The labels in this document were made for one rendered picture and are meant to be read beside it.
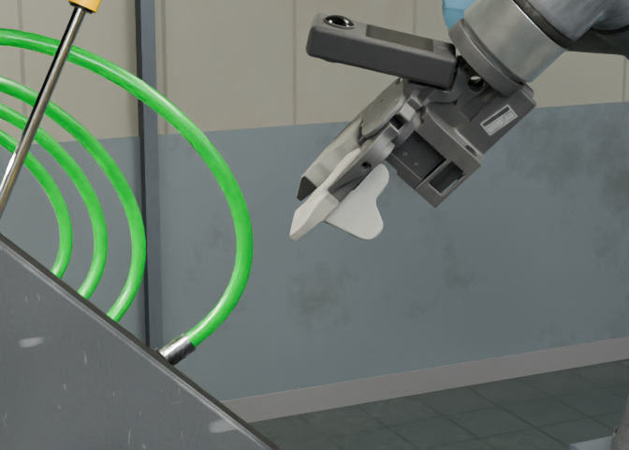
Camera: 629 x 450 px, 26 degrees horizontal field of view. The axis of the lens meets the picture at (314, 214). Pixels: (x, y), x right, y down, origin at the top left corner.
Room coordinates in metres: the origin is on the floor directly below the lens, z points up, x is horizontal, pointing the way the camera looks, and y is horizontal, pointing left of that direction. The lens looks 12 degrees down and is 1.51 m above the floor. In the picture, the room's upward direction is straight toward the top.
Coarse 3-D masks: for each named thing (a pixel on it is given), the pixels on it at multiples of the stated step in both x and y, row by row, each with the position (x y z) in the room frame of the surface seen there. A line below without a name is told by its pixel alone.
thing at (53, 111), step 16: (0, 80) 1.24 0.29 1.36; (16, 96) 1.25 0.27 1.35; (32, 96) 1.25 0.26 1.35; (48, 112) 1.26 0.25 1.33; (64, 112) 1.27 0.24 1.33; (64, 128) 1.27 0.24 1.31; (80, 128) 1.28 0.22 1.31; (96, 144) 1.29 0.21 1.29; (96, 160) 1.29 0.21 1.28; (112, 160) 1.30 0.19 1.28; (112, 176) 1.30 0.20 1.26; (128, 192) 1.30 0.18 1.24; (128, 208) 1.30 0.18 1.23; (144, 240) 1.31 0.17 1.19; (144, 256) 1.31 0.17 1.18; (128, 288) 1.30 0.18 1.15; (128, 304) 1.30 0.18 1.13
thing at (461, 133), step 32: (448, 32) 1.05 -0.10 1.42; (480, 64) 1.02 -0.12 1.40; (384, 96) 1.08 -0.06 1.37; (416, 96) 1.04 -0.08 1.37; (448, 96) 1.04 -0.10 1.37; (480, 96) 1.05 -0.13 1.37; (512, 96) 1.04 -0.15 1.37; (416, 128) 1.03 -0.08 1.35; (448, 128) 1.04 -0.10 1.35; (480, 128) 1.05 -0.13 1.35; (416, 160) 1.05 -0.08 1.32; (448, 160) 1.03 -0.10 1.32; (480, 160) 1.04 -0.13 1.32; (448, 192) 1.04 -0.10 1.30
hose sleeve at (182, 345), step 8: (184, 336) 1.10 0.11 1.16; (168, 344) 1.10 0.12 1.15; (176, 344) 1.10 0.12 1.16; (184, 344) 1.09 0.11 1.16; (192, 344) 1.10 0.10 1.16; (168, 352) 1.09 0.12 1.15; (176, 352) 1.09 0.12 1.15; (184, 352) 1.09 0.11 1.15; (192, 352) 1.10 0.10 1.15; (168, 360) 1.09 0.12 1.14; (176, 360) 1.09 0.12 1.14
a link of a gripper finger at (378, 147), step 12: (396, 120) 1.04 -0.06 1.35; (384, 132) 1.02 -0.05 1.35; (396, 132) 1.02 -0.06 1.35; (372, 144) 1.02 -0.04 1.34; (384, 144) 1.02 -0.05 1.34; (360, 156) 1.02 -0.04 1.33; (372, 156) 1.02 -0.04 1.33; (384, 156) 1.02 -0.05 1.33; (348, 168) 1.02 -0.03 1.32; (360, 168) 1.02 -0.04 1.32; (372, 168) 1.02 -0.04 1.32; (336, 180) 1.03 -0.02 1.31; (348, 180) 1.02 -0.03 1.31; (360, 180) 1.03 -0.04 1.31; (336, 192) 1.03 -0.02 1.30; (348, 192) 1.03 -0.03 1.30
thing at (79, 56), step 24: (24, 48) 1.08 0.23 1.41; (48, 48) 1.08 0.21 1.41; (72, 48) 1.09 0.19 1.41; (96, 72) 1.09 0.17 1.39; (120, 72) 1.09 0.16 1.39; (144, 96) 1.09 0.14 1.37; (168, 120) 1.10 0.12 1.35; (192, 144) 1.10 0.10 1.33; (216, 168) 1.10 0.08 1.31; (240, 192) 1.11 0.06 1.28; (240, 216) 1.10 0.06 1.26; (240, 240) 1.10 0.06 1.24; (240, 264) 1.10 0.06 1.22; (240, 288) 1.10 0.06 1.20; (216, 312) 1.10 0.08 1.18; (192, 336) 1.10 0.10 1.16
